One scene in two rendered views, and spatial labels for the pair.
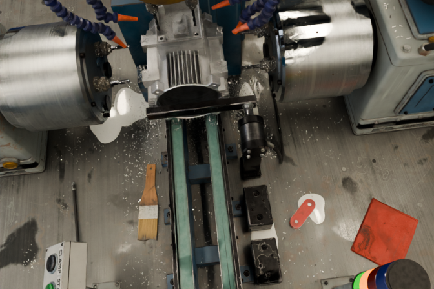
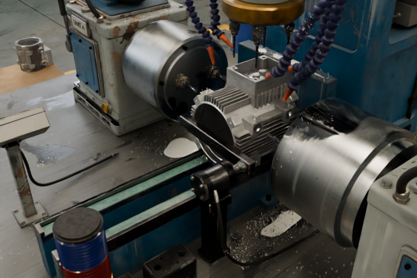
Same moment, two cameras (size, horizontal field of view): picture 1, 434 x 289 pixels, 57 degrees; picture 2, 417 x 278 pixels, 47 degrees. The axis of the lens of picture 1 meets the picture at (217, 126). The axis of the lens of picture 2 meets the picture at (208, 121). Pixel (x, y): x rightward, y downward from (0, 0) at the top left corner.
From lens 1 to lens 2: 71 cm
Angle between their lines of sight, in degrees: 46
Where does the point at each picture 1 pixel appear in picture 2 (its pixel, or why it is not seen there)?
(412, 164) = not seen: outside the picture
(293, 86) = (279, 166)
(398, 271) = (84, 213)
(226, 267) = not seen: hidden behind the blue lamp
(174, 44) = (236, 76)
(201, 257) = not seen: hidden behind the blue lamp
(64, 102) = (148, 66)
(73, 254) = (35, 117)
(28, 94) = (139, 48)
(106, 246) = (75, 194)
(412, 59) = (383, 199)
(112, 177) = (137, 170)
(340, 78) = (322, 190)
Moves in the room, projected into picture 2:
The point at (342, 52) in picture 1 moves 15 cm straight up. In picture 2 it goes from (337, 159) to (350, 82)
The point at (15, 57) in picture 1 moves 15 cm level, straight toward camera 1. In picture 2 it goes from (157, 27) to (135, 48)
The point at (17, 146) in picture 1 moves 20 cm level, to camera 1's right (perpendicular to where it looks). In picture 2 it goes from (116, 93) to (152, 120)
